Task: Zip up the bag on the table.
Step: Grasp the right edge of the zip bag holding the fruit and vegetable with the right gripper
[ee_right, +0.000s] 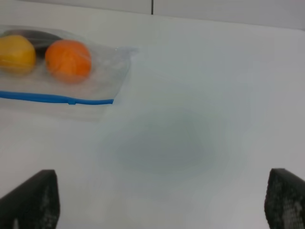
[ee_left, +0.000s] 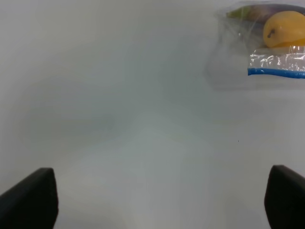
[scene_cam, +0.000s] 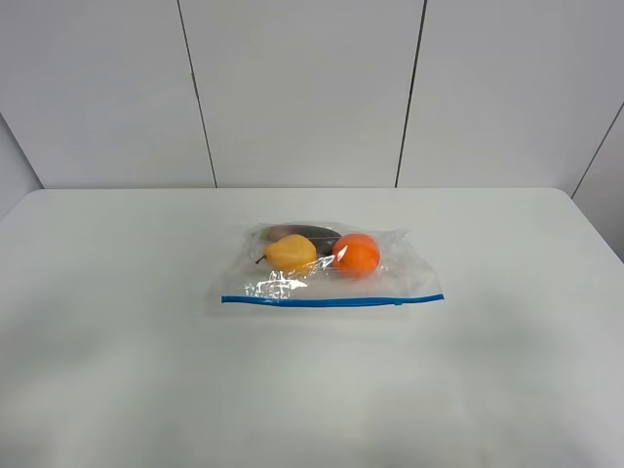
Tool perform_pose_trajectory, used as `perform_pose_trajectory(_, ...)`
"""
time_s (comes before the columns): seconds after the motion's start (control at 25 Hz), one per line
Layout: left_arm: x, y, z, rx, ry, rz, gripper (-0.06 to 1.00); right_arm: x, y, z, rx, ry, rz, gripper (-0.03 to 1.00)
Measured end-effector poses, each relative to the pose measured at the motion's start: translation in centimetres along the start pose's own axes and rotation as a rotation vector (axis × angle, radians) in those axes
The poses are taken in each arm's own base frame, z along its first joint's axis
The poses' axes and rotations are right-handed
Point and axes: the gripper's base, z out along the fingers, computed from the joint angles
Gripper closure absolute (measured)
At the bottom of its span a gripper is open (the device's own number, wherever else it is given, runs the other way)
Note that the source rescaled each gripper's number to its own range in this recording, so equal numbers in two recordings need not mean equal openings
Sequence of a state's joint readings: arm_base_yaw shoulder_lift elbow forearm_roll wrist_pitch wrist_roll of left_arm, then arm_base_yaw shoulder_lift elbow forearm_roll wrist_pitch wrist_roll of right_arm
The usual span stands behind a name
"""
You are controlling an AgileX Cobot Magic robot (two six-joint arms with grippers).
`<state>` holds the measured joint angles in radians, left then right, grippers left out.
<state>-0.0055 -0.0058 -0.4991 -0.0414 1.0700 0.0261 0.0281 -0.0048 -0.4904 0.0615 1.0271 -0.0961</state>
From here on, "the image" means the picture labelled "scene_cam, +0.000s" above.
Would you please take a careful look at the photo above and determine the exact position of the orange fruit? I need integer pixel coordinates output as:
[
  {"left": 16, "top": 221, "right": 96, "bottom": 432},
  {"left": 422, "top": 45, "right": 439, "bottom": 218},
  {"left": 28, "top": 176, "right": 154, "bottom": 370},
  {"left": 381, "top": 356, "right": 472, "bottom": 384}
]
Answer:
[{"left": 332, "top": 233, "right": 381, "bottom": 279}]

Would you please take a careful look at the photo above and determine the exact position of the dark purple eggplant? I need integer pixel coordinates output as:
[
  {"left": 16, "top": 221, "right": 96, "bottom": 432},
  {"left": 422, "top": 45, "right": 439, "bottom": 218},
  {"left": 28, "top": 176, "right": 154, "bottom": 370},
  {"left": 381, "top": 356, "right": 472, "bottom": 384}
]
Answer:
[{"left": 256, "top": 224, "right": 342, "bottom": 256}]

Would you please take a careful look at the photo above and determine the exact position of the clear zip bag blue strip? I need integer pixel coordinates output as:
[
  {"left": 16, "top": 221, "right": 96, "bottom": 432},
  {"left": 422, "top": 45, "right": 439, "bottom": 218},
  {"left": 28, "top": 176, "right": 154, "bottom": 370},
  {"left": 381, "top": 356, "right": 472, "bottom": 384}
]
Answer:
[{"left": 220, "top": 223, "right": 444, "bottom": 308}]

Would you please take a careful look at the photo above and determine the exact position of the yellow pear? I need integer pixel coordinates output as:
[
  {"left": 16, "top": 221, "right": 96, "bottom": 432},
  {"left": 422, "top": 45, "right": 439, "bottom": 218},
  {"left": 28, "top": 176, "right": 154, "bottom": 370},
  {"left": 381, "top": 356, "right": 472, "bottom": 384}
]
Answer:
[{"left": 255, "top": 234, "right": 317, "bottom": 271}]

